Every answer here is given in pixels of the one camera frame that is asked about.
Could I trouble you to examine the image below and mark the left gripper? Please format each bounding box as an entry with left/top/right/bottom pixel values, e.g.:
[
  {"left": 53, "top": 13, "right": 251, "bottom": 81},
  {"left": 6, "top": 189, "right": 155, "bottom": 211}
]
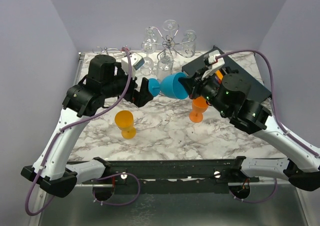
[{"left": 102, "top": 63, "right": 154, "bottom": 106}]

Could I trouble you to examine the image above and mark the blue plastic goblet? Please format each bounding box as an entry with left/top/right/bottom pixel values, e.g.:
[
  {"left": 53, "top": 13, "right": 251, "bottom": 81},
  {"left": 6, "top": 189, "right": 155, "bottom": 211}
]
[{"left": 147, "top": 72, "right": 189, "bottom": 100}]

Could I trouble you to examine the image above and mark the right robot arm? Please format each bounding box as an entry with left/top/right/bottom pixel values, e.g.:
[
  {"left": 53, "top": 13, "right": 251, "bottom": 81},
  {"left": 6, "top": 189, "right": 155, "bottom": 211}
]
[{"left": 178, "top": 72, "right": 320, "bottom": 191}]

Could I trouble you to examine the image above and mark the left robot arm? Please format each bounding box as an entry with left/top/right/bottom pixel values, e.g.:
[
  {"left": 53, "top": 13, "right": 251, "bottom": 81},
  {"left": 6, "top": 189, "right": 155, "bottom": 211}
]
[{"left": 21, "top": 53, "right": 153, "bottom": 198}]

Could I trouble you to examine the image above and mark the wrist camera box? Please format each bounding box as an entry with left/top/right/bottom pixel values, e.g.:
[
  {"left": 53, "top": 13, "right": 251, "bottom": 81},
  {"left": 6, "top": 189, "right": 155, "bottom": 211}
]
[
  {"left": 201, "top": 50, "right": 225, "bottom": 80},
  {"left": 120, "top": 47, "right": 145, "bottom": 78}
]

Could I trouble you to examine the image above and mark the aluminium rail frame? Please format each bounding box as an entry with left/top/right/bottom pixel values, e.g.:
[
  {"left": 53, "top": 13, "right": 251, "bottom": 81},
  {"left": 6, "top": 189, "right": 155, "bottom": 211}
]
[{"left": 27, "top": 51, "right": 310, "bottom": 226}]

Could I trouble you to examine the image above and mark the tall chrome glass rack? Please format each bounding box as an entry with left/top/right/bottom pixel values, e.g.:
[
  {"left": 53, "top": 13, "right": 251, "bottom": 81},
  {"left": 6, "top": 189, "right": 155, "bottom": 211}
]
[{"left": 141, "top": 26, "right": 186, "bottom": 60}]

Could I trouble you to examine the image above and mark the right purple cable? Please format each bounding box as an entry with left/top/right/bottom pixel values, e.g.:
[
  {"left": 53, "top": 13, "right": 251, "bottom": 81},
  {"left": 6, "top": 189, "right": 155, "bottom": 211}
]
[{"left": 214, "top": 49, "right": 320, "bottom": 204}]

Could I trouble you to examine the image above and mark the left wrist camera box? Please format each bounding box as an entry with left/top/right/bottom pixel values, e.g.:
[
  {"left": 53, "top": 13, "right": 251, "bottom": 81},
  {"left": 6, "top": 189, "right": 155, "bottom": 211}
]
[{"left": 120, "top": 47, "right": 145, "bottom": 78}]

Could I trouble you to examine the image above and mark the dark flat equipment box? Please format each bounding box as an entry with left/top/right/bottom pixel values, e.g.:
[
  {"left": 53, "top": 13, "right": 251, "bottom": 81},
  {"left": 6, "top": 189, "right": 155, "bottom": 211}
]
[{"left": 182, "top": 46, "right": 272, "bottom": 103}]

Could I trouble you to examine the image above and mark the clear wine glass front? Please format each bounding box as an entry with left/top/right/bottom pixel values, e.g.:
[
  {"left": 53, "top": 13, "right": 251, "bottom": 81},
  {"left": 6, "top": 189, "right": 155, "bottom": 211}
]
[{"left": 140, "top": 41, "right": 156, "bottom": 76}]

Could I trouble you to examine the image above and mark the tall clear flute glass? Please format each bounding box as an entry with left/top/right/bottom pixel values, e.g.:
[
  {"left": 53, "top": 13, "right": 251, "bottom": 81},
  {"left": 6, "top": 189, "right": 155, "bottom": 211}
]
[{"left": 162, "top": 19, "right": 179, "bottom": 38}]

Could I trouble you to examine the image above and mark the yellow utility knife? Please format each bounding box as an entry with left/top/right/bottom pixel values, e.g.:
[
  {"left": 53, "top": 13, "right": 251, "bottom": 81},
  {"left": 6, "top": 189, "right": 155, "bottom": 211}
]
[{"left": 215, "top": 70, "right": 223, "bottom": 80}]

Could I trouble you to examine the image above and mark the orange plastic goblet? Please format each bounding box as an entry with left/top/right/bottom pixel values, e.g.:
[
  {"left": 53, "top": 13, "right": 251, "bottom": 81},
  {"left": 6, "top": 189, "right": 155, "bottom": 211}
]
[{"left": 189, "top": 96, "right": 209, "bottom": 123}]

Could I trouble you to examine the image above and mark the yellow plastic goblet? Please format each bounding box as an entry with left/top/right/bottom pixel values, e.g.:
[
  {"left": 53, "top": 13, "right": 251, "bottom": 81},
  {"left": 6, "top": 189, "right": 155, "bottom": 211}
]
[{"left": 114, "top": 110, "right": 136, "bottom": 139}]

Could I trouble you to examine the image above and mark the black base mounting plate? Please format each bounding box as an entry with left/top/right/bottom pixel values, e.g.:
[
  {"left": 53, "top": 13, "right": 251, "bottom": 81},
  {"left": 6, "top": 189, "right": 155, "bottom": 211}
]
[{"left": 67, "top": 157, "right": 261, "bottom": 196}]

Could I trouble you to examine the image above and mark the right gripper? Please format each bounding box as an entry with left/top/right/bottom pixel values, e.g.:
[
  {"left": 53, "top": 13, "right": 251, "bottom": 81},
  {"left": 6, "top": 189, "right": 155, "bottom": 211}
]
[{"left": 179, "top": 66, "right": 230, "bottom": 116}]

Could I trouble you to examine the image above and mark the clear wine glass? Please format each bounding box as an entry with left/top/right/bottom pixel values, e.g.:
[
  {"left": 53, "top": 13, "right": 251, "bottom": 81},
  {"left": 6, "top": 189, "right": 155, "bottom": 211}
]
[
  {"left": 144, "top": 27, "right": 158, "bottom": 45},
  {"left": 181, "top": 30, "right": 197, "bottom": 58},
  {"left": 140, "top": 41, "right": 156, "bottom": 76},
  {"left": 156, "top": 52, "right": 174, "bottom": 81}
]

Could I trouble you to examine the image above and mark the small chrome glass rack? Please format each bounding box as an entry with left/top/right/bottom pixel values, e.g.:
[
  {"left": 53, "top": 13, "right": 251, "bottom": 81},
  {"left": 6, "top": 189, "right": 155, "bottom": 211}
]
[{"left": 91, "top": 45, "right": 131, "bottom": 55}]

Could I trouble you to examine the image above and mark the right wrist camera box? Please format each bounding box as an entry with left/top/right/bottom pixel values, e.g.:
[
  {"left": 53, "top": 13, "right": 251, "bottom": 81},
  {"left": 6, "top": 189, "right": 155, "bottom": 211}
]
[{"left": 201, "top": 50, "right": 225, "bottom": 80}]

